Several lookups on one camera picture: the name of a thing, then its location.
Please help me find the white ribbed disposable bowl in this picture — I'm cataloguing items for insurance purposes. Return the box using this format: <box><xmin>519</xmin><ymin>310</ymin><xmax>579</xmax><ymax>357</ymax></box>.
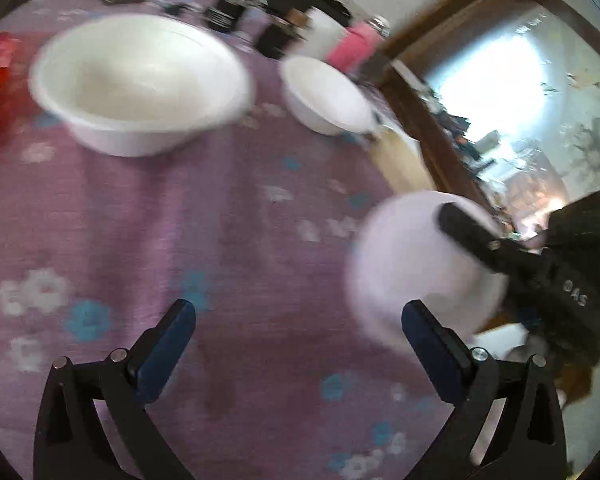
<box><xmin>344</xmin><ymin>191</ymin><xmax>510</xmax><ymax>356</ymax></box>

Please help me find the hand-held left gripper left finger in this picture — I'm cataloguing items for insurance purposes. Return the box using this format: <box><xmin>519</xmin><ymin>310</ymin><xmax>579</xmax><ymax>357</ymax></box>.
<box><xmin>32</xmin><ymin>299</ymin><xmax>198</xmax><ymax>480</ymax></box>

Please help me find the dark bottle with cork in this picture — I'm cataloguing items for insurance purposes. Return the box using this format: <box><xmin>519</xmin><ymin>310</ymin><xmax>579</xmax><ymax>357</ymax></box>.
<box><xmin>256</xmin><ymin>9</ymin><xmax>311</xmax><ymax>59</ymax></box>

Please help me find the white plastic container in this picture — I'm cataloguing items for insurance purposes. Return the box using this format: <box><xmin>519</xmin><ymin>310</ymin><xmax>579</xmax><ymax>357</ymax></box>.
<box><xmin>300</xmin><ymin>6</ymin><xmax>352</xmax><ymax>62</ymax></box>

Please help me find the black round jar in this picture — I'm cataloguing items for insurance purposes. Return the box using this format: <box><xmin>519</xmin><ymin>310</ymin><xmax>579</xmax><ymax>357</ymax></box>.
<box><xmin>204</xmin><ymin>0</ymin><xmax>247</xmax><ymax>32</ymax></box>

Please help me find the tan wooden plank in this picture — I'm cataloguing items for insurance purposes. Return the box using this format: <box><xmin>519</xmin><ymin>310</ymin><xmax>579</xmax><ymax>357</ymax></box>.
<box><xmin>369</xmin><ymin>126</ymin><xmax>437</xmax><ymax>194</ymax></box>

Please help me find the pink covered water bottle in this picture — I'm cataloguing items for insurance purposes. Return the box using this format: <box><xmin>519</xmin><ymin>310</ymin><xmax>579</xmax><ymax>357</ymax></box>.
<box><xmin>327</xmin><ymin>16</ymin><xmax>392</xmax><ymax>75</ymax></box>

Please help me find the large white tabbed bowl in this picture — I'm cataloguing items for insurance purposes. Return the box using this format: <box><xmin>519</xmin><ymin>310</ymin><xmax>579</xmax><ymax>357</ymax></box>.
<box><xmin>29</xmin><ymin>14</ymin><xmax>253</xmax><ymax>157</ymax></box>

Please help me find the wooden glass door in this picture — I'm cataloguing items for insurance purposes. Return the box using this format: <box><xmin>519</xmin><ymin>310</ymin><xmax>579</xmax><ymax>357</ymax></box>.
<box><xmin>374</xmin><ymin>0</ymin><xmax>600</xmax><ymax>241</ymax></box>

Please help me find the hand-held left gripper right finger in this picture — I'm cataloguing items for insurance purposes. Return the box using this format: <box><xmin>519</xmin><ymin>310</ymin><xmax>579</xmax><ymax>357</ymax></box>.
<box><xmin>401</xmin><ymin>299</ymin><xmax>568</xmax><ymax>480</ymax></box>

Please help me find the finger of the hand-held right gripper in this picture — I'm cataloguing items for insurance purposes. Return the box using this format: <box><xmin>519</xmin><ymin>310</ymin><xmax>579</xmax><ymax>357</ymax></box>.
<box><xmin>438</xmin><ymin>202</ymin><xmax>543</xmax><ymax>282</ymax></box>

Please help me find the small white bowl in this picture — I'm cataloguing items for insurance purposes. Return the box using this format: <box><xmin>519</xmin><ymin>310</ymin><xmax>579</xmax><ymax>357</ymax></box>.
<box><xmin>280</xmin><ymin>55</ymin><xmax>378</xmax><ymax>137</ymax></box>

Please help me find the purple floral tablecloth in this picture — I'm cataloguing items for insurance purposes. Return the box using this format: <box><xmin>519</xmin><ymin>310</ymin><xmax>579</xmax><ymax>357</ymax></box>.
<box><xmin>0</xmin><ymin>0</ymin><xmax>481</xmax><ymax>480</ymax></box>

